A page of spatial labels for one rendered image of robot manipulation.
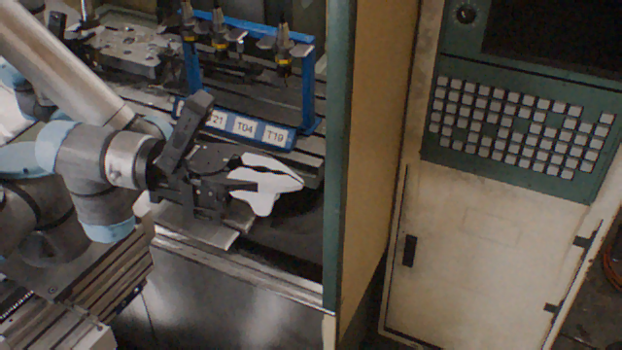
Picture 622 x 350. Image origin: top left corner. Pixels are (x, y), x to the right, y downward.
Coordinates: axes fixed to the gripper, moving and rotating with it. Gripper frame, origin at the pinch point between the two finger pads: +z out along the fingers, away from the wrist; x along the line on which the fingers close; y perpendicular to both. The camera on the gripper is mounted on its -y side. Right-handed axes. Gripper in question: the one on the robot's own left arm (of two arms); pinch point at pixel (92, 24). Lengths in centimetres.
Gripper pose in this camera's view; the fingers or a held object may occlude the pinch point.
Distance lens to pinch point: 205.6
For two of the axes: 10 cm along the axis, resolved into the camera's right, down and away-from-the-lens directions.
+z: 4.3, -5.5, 7.2
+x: 9.0, 2.9, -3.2
